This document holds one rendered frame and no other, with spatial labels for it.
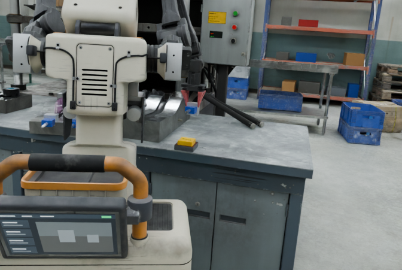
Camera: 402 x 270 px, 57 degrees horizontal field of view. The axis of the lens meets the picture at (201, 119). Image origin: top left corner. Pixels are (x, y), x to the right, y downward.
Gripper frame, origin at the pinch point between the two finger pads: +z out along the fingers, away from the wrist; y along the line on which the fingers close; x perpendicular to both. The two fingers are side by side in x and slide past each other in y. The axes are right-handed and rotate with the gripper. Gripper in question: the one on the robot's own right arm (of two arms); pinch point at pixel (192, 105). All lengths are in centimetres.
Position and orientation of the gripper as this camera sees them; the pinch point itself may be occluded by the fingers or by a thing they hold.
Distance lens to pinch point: 164.4
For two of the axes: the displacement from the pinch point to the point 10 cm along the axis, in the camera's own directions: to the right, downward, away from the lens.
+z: -0.6, 9.8, 2.1
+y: -9.7, -1.1, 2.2
